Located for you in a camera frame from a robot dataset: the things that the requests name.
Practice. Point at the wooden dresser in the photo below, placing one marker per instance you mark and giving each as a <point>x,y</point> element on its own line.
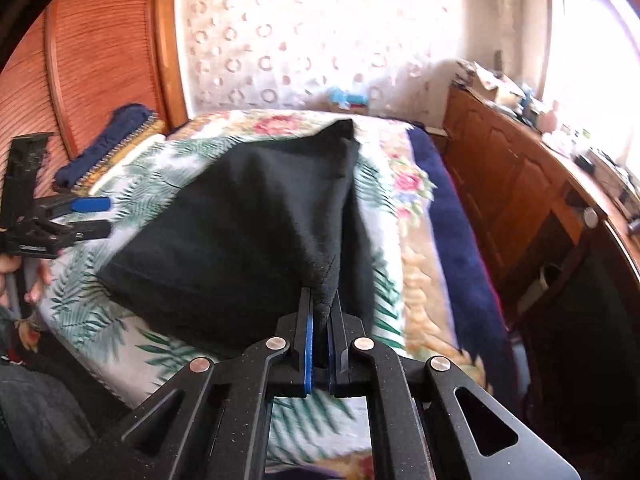
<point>515,180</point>

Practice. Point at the small cardboard box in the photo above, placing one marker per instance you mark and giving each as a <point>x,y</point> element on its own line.
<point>356,107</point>

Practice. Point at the wooden headboard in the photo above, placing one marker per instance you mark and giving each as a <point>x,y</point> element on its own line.
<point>105,50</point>

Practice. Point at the floral blanket with navy border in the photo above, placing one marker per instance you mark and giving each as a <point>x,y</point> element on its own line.
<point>450,240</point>

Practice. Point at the pile of dresser clutter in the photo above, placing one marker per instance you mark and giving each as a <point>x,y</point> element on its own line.
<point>505,90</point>

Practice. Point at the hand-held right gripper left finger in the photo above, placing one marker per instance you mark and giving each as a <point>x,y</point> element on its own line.
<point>308,360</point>

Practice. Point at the person's grey clothing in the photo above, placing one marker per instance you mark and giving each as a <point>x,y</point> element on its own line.
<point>45,420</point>

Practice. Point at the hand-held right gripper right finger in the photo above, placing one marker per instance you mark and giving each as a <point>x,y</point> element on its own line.
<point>334,360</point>

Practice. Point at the person's left hand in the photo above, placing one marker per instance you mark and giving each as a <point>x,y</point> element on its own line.
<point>39,285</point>

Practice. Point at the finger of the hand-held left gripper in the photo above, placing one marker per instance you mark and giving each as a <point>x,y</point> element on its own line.
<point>85,231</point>
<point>90,205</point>

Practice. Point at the blue plastic bag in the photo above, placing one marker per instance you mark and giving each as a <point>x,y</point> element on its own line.
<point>345,95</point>

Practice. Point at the black t-shirt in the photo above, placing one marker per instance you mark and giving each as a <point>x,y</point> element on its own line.
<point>240,240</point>

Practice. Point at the circle patterned curtain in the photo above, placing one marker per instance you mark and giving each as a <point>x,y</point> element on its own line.
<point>300,35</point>

